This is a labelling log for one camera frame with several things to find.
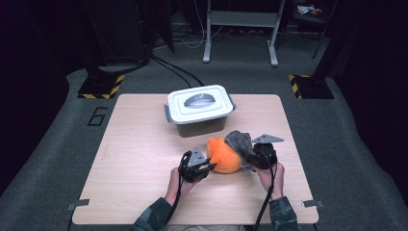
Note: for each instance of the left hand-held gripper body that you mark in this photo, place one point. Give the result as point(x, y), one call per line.
point(191, 174)

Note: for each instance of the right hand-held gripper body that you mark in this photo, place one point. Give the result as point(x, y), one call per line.
point(264, 157)

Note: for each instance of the orange plush toy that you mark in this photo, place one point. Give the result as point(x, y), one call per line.
point(224, 159)

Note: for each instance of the grey cloth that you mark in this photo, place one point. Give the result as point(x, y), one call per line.
point(239, 142)

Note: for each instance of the brown transparent storage box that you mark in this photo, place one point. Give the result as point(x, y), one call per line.
point(200, 128)

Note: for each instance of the white box lid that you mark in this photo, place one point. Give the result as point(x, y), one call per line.
point(205, 114)

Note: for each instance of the person's left hand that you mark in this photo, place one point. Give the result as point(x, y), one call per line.
point(174, 187)

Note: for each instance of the person's right hand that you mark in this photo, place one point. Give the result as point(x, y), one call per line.
point(272, 183)

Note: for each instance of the grey tape strip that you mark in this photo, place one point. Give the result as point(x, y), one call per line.
point(78, 204)
point(312, 203)

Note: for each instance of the black base with striped edge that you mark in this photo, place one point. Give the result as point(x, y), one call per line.
point(312, 88)
point(99, 86)

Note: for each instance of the white metal stand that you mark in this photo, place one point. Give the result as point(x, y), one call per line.
point(208, 32)

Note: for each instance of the dark curtain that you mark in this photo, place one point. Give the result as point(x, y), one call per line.
point(29, 80)
point(375, 80)

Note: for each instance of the black chair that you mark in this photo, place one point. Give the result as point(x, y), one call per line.
point(308, 20)

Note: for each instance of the white and orange object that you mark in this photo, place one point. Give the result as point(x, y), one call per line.
point(304, 9)

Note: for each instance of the black cabinet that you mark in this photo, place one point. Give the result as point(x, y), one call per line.
point(118, 32)

